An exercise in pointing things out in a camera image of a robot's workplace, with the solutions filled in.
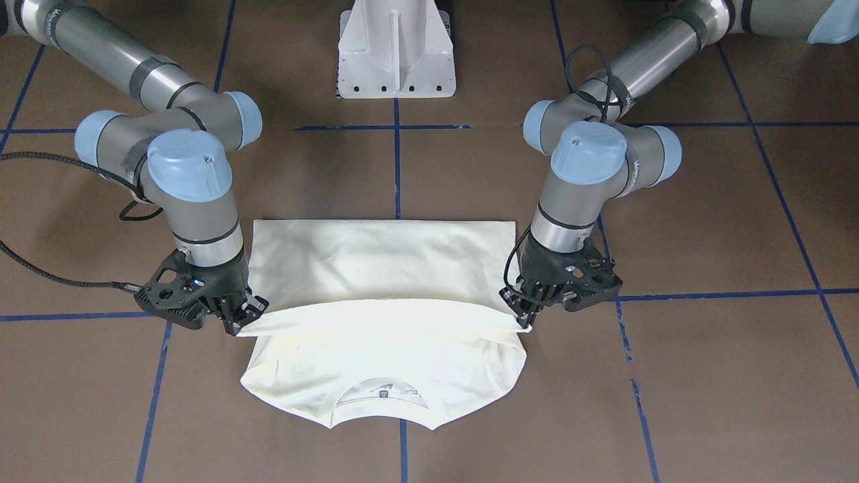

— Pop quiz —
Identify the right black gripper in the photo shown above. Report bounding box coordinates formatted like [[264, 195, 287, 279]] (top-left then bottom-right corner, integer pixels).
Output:
[[181, 252, 270, 337]]

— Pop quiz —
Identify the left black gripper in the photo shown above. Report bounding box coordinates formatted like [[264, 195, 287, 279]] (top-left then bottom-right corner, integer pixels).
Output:
[[499, 233, 591, 328]]

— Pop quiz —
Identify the cream long-sleeve cat shirt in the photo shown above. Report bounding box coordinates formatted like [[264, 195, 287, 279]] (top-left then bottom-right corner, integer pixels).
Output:
[[240, 220, 527, 430]]

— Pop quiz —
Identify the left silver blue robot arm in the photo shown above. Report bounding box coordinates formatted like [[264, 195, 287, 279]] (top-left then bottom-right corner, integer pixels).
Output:
[[500, 1, 857, 329]]

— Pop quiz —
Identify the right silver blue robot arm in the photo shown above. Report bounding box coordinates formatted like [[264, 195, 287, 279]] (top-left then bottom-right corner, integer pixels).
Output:
[[2, 1, 269, 336]]

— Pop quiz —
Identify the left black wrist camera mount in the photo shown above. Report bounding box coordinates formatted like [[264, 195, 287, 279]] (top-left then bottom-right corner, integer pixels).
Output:
[[562, 237, 623, 312]]

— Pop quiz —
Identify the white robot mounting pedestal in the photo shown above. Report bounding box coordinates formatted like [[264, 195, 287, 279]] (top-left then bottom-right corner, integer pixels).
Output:
[[336, 1, 457, 100]]

